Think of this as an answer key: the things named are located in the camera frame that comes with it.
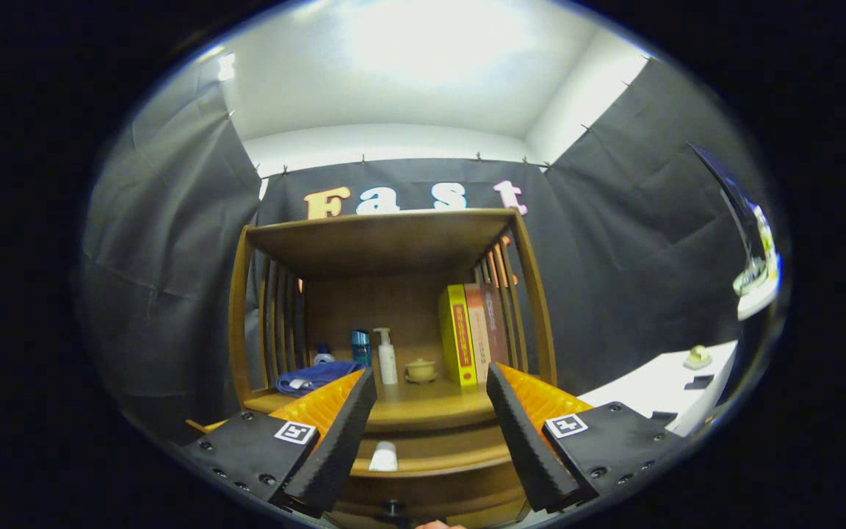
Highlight yellow book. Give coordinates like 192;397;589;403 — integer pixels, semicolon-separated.
438;284;479;389

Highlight white side table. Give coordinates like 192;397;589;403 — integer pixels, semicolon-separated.
577;339;740;438

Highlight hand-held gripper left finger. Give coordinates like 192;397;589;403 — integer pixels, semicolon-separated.
184;367;378;519

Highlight white green tube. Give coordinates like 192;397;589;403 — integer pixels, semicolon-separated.
369;441;399;472

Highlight beige orange-spined book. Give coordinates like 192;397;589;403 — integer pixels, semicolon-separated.
463;284;492;384

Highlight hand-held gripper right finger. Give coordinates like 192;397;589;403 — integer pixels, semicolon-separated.
486;361;688;514

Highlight brown book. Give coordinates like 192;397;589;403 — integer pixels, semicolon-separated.
480;283;510;368

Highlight white pump bottle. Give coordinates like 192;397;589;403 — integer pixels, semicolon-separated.
373;327;399;386

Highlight wooden drawer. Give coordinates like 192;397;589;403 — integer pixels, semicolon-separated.
187;419;534;529

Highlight blue folded towel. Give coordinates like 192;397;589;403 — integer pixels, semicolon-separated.
275;360;361;397

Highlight wooden cabinet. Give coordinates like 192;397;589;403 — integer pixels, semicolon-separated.
187;208;560;529

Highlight white bowl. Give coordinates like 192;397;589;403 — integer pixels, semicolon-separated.
733;257;769;296

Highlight wooden countertop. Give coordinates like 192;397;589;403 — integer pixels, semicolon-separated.
243;378;541;433

